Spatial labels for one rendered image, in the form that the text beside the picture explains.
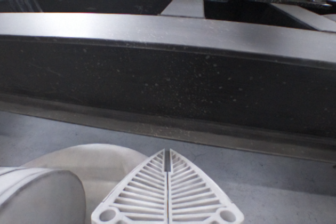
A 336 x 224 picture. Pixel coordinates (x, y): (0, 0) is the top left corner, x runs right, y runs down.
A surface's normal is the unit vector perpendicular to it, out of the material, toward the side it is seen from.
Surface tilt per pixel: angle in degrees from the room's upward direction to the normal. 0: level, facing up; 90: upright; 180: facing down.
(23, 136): 0
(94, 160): 0
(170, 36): 0
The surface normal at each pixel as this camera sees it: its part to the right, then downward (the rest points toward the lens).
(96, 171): 0.00, 0.46
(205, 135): 0.01, -0.67
